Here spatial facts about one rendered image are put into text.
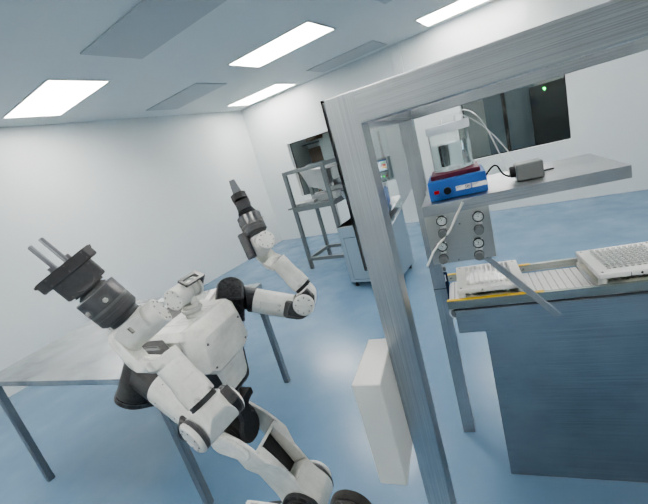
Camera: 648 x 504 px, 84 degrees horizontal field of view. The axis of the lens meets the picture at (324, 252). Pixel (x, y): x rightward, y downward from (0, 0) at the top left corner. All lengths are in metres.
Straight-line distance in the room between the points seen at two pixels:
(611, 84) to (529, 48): 5.59
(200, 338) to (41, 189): 4.83
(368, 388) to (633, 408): 1.34
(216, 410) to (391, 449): 0.38
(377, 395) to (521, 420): 1.21
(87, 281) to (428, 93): 0.74
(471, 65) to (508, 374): 1.34
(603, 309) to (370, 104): 1.19
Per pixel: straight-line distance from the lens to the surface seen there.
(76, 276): 0.87
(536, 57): 0.70
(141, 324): 0.87
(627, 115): 6.33
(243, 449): 1.34
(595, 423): 1.96
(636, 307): 1.64
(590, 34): 0.72
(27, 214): 5.68
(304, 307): 1.29
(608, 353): 1.77
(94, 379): 2.30
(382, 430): 0.84
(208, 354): 1.13
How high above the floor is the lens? 1.61
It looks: 15 degrees down
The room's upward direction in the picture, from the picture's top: 16 degrees counter-clockwise
